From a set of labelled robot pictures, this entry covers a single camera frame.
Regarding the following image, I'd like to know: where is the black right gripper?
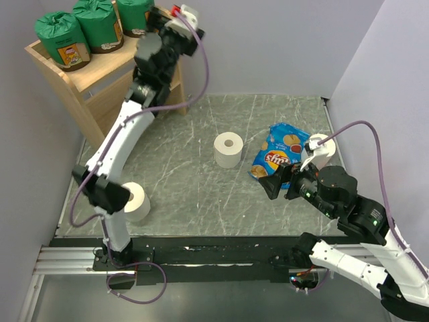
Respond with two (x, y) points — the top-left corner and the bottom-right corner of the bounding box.
(257, 154), (335, 217)

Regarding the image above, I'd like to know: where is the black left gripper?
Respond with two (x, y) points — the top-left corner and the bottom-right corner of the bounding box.
(145, 7), (204, 85)

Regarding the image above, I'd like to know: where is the green roll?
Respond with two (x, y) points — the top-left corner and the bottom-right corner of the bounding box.
(116, 0), (155, 38)
(72, 0), (124, 54)
(34, 11), (91, 72)

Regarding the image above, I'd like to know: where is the white roll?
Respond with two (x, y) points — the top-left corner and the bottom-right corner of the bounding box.
(300, 133), (336, 171)
(213, 132), (243, 168)
(122, 182), (151, 223)

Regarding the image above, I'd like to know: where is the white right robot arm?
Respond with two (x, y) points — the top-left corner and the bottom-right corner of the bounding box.
(258, 164), (428, 321)

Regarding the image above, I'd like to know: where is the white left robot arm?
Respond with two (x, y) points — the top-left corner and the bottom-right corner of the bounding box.
(68, 5), (204, 270)

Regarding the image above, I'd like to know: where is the wooden two-tier shelf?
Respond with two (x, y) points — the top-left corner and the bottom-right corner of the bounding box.
(24, 0), (188, 148)

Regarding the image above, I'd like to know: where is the blue Lays chips bag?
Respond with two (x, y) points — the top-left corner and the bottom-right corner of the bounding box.
(249, 123), (310, 180)

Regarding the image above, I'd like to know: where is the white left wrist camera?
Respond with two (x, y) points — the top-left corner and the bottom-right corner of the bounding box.
(166, 5), (200, 38)

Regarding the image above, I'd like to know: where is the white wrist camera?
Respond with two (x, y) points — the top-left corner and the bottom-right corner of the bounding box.
(166, 5), (200, 38)
(300, 137), (329, 172)

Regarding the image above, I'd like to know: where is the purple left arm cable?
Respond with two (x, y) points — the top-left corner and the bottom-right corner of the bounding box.
(68, 9), (210, 229)

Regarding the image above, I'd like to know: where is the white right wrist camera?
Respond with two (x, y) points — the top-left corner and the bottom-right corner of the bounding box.
(300, 137), (329, 172)

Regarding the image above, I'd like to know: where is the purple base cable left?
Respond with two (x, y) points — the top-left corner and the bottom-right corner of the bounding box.
(106, 261), (168, 305)

